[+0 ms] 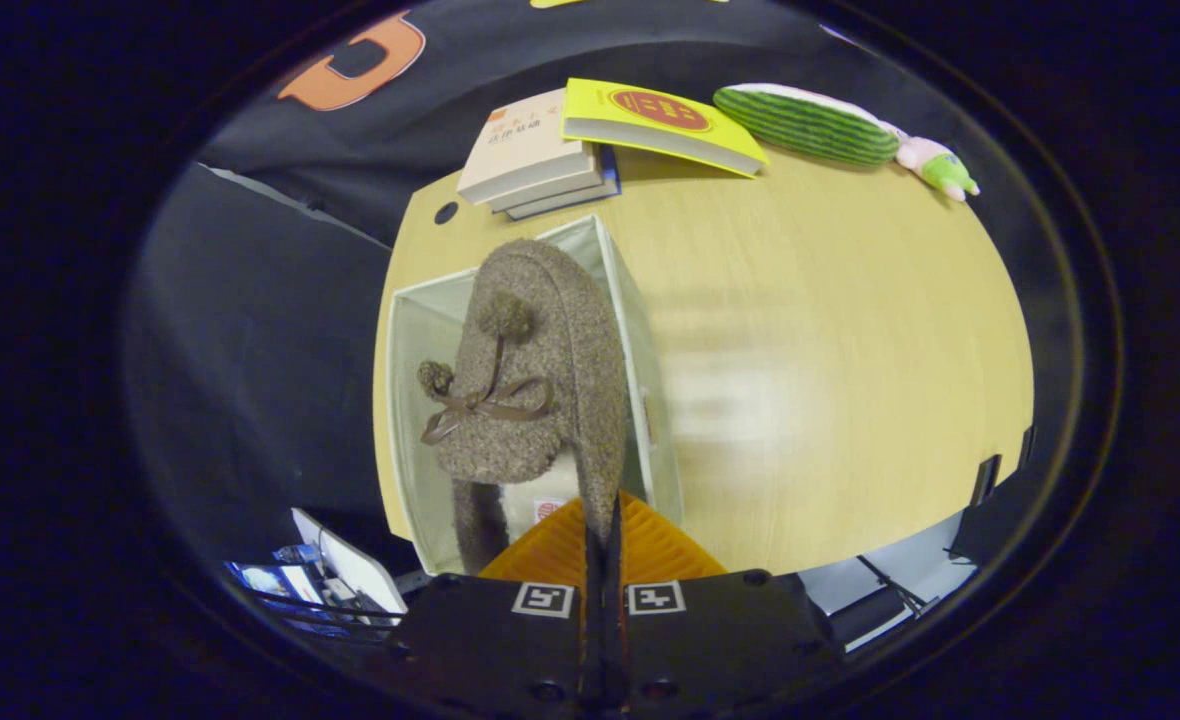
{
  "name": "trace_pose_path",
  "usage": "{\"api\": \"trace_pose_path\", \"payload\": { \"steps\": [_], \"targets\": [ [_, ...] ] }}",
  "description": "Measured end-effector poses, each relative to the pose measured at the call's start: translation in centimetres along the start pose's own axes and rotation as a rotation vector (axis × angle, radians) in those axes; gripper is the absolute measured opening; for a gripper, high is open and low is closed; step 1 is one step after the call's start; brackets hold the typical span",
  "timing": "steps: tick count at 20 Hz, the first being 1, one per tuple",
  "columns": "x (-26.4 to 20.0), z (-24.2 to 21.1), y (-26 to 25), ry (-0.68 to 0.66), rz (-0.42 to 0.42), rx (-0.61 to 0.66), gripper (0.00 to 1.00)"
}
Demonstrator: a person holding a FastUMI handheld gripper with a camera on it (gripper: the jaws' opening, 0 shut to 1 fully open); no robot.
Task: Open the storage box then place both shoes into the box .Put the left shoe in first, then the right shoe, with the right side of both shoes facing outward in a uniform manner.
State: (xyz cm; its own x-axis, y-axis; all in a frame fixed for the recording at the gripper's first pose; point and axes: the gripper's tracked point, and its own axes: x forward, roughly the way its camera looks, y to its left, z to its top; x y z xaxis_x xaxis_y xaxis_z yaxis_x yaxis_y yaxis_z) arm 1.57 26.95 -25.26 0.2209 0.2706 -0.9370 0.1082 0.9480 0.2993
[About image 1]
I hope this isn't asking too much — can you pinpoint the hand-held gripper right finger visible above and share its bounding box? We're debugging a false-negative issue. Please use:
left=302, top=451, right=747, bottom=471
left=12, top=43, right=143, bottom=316
left=605, top=490, right=846, bottom=720

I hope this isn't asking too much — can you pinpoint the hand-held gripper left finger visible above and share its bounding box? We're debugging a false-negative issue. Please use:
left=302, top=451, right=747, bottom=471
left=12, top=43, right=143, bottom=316
left=385, top=495, right=607, bottom=720

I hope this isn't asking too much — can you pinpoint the pale green fabric storage box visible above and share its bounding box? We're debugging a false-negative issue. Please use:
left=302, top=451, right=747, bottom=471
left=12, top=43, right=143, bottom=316
left=387, top=213, right=685, bottom=577

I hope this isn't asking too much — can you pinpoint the brown fuzzy shoe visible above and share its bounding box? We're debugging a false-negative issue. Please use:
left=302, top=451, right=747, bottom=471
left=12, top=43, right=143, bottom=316
left=416, top=238, right=632, bottom=577

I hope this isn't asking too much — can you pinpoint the white flat box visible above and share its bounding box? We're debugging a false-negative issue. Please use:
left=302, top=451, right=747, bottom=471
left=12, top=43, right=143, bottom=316
left=290, top=507, right=409, bottom=614

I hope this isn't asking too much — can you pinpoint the dark floor stand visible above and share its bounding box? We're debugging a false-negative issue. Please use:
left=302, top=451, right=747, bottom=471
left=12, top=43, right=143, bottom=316
left=853, top=425, right=1038, bottom=626

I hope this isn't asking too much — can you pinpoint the blue book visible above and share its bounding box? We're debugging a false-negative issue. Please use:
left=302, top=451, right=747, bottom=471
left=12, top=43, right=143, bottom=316
left=505, top=144, right=622, bottom=222

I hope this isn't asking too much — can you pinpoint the white book under beige book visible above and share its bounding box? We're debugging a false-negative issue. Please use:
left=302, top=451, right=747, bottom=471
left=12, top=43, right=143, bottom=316
left=487, top=163, right=612, bottom=215

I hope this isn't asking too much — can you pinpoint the beige paperback book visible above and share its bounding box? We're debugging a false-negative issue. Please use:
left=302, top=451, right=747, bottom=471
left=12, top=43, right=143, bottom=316
left=456, top=88, right=597, bottom=207

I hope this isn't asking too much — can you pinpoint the yellow book with red emblem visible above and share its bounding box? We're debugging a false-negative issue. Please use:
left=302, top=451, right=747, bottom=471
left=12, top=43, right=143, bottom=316
left=561, top=78, right=772, bottom=180

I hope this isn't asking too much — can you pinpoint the watermelon slice plush toy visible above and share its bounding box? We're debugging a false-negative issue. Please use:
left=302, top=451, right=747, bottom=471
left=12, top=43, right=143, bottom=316
left=712, top=83, right=902, bottom=168

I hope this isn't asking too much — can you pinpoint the pink and green plush toy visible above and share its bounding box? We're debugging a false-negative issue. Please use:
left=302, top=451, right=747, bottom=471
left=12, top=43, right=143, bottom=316
left=894, top=135, right=982, bottom=204

